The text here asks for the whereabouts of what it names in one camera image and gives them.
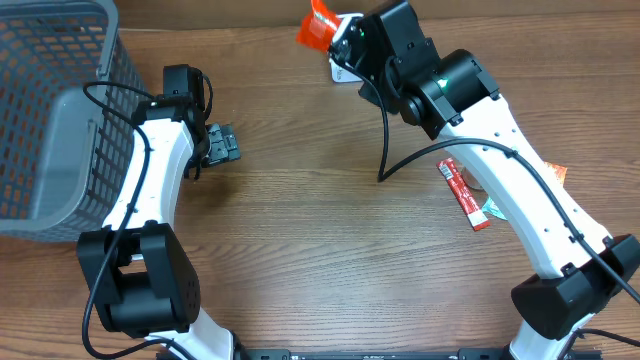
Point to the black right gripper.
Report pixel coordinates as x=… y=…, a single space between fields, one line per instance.
x=345 y=38

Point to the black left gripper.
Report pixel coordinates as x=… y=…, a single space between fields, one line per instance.
x=220 y=147

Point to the long orange cracker pack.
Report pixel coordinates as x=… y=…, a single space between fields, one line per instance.
x=318 y=27

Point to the red stick snack packet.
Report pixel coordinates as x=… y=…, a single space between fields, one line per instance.
x=470 y=207

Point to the teal snack packet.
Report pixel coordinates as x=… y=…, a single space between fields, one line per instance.
x=491 y=208

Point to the small orange snack box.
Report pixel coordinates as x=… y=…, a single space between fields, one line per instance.
x=560 y=172

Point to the green lid round can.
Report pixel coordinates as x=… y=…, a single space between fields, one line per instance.
x=470 y=180

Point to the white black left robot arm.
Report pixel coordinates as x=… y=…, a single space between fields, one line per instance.
x=141 y=280

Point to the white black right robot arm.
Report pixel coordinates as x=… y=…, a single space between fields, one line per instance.
x=578 y=265

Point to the white barcode scanner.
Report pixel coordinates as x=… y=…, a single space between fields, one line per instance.
x=338 y=73

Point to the grey plastic mesh basket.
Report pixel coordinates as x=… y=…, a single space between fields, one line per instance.
x=64 y=154

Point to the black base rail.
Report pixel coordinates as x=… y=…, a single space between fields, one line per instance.
x=461 y=354

